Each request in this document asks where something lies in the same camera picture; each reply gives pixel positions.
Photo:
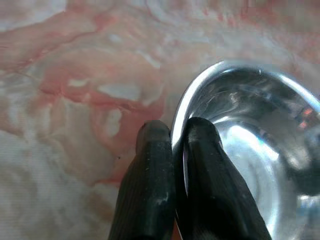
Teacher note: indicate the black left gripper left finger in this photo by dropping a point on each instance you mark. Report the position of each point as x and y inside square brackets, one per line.
[147, 180]

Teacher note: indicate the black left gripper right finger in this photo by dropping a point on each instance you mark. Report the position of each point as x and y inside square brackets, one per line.
[215, 185]

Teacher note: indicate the shiny steel bowl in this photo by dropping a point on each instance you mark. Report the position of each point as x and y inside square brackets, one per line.
[262, 140]

